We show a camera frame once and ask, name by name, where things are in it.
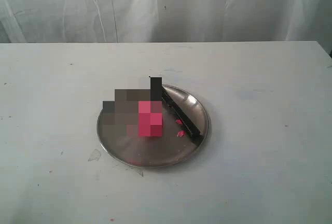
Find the black knife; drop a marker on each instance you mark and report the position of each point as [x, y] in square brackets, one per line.
[158, 92]

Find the pink clay lump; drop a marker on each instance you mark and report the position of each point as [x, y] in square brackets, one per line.
[149, 119]

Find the pink clay crumb right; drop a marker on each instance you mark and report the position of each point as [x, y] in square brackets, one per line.
[180, 134]

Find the round steel plate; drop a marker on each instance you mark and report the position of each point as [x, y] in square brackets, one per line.
[118, 136]

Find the white backdrop curtain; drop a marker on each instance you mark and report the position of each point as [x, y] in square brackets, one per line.
[124, 21]

